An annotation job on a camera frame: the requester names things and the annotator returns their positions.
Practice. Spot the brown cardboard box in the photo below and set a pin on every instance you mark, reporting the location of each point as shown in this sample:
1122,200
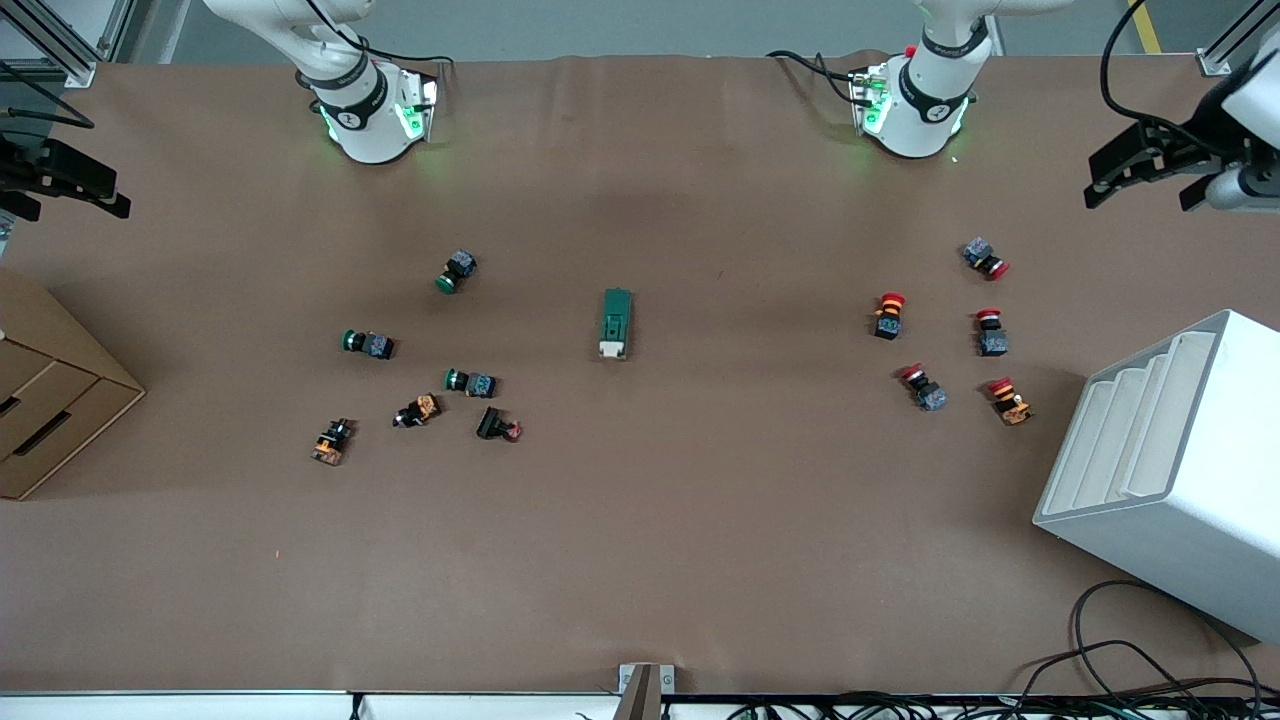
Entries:
60,400

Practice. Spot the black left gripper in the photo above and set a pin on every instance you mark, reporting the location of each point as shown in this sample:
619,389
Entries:
1192,149

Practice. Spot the red mushroom button grey block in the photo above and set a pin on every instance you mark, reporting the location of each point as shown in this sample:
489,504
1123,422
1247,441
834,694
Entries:
992,338
982,255
925,390

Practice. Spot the black switch red cap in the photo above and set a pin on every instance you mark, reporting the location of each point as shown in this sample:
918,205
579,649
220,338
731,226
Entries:
492,424

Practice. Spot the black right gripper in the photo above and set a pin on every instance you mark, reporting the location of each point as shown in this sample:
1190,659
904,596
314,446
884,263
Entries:
22,165

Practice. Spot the black orange selector switch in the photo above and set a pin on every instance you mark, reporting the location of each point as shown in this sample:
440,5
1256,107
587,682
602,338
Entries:
332,443
420,410

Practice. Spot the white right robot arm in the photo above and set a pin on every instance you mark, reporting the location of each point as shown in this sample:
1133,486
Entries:
365,130

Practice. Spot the aluminium frame profile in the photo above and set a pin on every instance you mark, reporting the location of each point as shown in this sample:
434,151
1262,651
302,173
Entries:
80,73
1212,62

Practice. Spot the green push button switch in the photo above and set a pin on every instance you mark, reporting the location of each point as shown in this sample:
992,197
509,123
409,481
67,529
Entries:
458,270
470,383
372,345

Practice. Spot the white table edge rail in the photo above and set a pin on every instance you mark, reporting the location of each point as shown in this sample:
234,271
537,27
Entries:
200,708

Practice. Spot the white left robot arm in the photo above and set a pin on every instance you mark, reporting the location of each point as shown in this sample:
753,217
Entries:
920,120

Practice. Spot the green terminal block part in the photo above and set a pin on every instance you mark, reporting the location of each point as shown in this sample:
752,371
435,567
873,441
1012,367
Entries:
615,320

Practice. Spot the white slotted storage rack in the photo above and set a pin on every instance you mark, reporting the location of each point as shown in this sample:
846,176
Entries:
1200,520

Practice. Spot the red mushroom button orange block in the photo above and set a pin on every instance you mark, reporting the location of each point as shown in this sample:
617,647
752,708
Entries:
889,318
1010,402

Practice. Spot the metal table edge bracket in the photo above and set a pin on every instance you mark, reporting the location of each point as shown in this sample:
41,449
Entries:
645,690

